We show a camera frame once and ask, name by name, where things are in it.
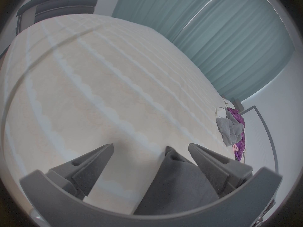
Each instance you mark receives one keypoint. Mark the grey bedside table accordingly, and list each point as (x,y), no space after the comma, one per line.
(238,104)

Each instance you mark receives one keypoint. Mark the grey garment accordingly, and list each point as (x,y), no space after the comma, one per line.
(229,131)

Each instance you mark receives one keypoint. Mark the white garment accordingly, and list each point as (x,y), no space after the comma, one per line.
(221,112)

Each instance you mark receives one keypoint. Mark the white printed pillow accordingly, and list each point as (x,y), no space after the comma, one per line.
(227,102)

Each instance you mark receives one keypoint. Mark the blue-green curtain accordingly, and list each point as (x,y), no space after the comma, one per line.
(153,8)
(236,44)

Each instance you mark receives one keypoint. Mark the black garment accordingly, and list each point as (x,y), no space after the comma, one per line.
(172,185)

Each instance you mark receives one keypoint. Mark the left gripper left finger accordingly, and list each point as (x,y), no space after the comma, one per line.
(90,169)

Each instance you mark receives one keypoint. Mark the pink garment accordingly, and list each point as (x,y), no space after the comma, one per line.
(235,148)

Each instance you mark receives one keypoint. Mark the purple garment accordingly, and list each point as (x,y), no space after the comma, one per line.
(240,120)

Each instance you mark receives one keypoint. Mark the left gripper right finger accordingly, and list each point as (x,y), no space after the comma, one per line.
(220,171)

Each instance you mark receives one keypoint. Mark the bed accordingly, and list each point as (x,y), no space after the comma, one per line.
(94,79)

